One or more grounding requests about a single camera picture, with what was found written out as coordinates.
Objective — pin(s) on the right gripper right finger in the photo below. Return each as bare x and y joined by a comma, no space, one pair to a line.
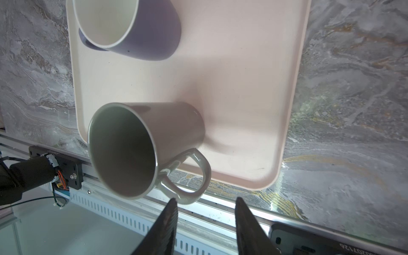
251,238

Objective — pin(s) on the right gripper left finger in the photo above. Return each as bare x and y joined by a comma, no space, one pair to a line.
160,240

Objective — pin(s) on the grey mug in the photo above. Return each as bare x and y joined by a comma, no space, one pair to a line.
135,146

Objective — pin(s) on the lavender white mug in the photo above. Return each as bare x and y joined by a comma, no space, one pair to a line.
146,30

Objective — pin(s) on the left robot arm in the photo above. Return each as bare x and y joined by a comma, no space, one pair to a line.
19,176

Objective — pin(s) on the beige serving tray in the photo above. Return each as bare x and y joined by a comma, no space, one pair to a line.
237,64

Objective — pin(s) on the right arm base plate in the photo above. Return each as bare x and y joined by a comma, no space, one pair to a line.
293,241

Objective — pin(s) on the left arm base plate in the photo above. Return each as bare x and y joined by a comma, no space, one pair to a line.
68,170

